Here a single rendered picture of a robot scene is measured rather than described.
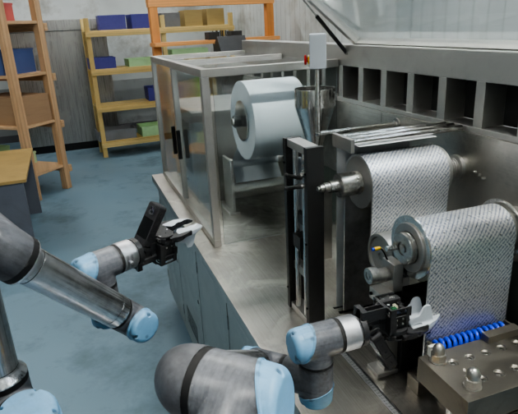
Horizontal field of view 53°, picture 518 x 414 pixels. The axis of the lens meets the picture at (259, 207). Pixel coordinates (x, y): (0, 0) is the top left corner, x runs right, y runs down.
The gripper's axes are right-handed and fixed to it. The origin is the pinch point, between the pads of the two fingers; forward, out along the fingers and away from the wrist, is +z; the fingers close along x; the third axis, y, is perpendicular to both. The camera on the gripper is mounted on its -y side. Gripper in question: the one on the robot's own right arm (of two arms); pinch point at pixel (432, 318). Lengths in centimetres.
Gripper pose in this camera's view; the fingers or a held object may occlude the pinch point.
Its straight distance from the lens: 127.4
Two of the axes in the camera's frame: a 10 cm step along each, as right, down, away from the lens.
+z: 9.4, -1.6, 3.1
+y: -0.5, -9.4, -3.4
